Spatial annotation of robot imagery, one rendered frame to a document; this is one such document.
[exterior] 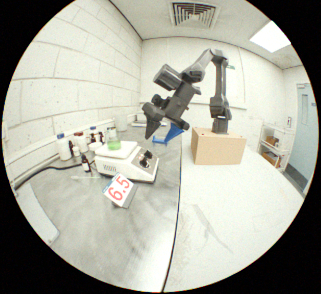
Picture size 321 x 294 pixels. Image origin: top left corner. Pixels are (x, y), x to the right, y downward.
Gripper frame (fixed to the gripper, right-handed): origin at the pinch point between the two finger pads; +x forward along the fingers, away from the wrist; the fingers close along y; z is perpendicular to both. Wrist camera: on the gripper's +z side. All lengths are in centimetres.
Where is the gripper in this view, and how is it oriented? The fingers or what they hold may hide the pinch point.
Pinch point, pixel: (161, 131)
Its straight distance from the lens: 34.3
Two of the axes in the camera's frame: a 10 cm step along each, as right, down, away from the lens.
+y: -6.6, -1.5, -7.4
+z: -5.7, -5.5, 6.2
